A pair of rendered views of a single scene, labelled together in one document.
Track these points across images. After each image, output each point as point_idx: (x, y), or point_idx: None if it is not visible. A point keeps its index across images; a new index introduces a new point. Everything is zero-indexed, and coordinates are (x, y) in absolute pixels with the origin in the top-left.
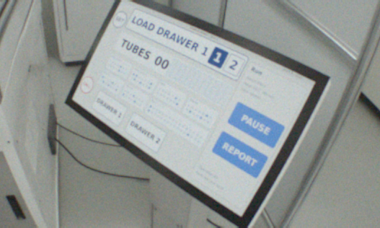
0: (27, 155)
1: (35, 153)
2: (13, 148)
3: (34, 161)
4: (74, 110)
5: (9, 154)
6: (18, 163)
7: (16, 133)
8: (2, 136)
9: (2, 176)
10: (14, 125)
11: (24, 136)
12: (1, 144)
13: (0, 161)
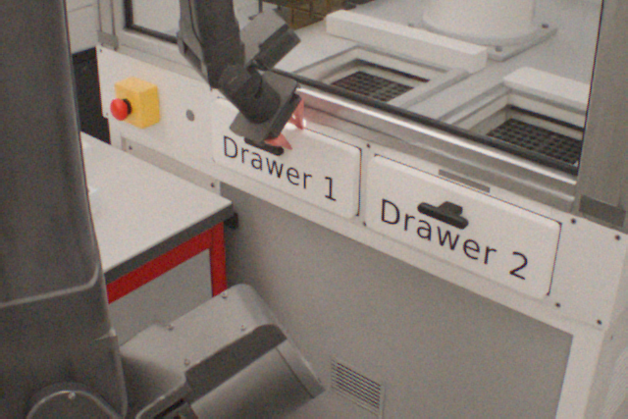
0: (608, 382)
1: (622, 396)
2: (598, 342)
3: (611, 409)
4: None
5: (583, 350)
6: (588, 379)
7: (619, 318)
8: (593, 303)
9: (536, 389)
10: (626, 300)
11: (626, 340)
12: (580, 320)
13: (552, 355)
